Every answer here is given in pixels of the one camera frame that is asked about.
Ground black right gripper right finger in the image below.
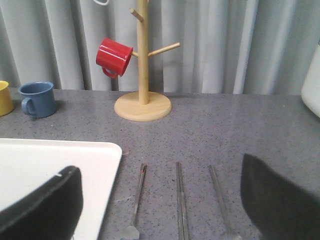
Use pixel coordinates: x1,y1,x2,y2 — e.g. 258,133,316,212
240,154,320,240

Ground yellow enamel mug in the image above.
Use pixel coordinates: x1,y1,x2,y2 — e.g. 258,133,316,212
0,80,14,117

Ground wooden mug tree stand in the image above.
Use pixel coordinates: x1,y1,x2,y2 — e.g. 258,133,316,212
114,0,181,122

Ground white kettle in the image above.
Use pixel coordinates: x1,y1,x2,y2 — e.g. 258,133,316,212
301,42,320,118

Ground blue enamel mug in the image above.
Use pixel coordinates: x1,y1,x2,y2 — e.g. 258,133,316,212
18,81,57,118

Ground silver chopstick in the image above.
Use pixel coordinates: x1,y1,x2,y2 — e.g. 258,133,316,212
177,162,190,240
176,162,184,240

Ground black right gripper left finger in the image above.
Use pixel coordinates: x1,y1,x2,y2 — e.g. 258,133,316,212
0,166,83,240

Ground silver fork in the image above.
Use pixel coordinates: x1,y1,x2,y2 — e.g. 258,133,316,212
120,163,147,240

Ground red enamel mug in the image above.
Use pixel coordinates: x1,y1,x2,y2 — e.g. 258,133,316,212
95,38,133,78

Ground cream rabbit serving tray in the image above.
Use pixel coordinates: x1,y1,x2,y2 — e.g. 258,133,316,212
0,138,122,240

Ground white mug on stand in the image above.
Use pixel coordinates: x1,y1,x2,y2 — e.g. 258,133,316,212
93,0,109,6

